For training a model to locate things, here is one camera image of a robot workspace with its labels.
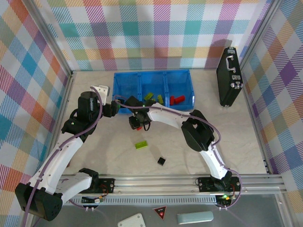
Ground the aluminium frame post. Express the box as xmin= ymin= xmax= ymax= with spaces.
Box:
xmin=238 ymin=0 xmax=283 ymax=71
xmin=26 ymin=0 xmax=74 ymax=77

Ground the red triangle warning sign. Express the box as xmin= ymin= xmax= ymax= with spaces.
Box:
xmin=151 ymin=206 xmax=167 ymax=221

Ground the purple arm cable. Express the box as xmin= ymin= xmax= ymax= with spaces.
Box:
xmin=22 ymin=86 xmax=107 ymax=227
xmin=113 ymin=94 xmax=242 ymax=211

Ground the pale teal rectangular block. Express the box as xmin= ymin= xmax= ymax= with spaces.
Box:
xmin=177 ymin=210 xmax=214 ymax=225

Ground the plaid fabric backdrop panel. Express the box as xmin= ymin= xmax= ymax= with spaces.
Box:
xmin=240 ymin=0 xmax=303 ymax=197
xmin=0 ymin=0 xmax=69 ymax=227
xmin=46 ymin=0 xmax=273 ymax=71

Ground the blue plastic compartment bin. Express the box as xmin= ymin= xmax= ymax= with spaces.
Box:
xmin=113 ymin=70 xmax=197 ymax=115

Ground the black briefcase with metal handle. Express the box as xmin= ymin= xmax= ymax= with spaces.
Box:
xmin=215 ymin=46 xmax=244 ymax=108

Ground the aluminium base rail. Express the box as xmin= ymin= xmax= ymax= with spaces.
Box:
xmin=56 ymin=174 xmax=285 ymax=197

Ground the small green circuit board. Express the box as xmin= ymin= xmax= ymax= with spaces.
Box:
xmin=81 ymin=195 xmax=105 ymax=204
xmin=216 ymin=193 xmax=234 ymax=206

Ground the grey slotted cable duct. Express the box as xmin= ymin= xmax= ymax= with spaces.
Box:
xmin=68 ymin=195 xmax=237 ymax=204

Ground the white square plate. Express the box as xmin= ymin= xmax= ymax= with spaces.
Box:
xmin=117 ymin=213 xmax=146 ymax=227

